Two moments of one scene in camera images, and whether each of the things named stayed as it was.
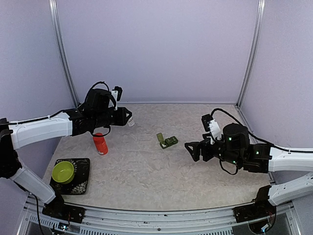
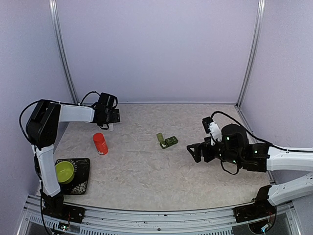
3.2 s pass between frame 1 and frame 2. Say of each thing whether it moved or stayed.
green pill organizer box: stayed
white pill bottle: moved
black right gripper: stayed
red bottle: stayed
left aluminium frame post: stayed
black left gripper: moved
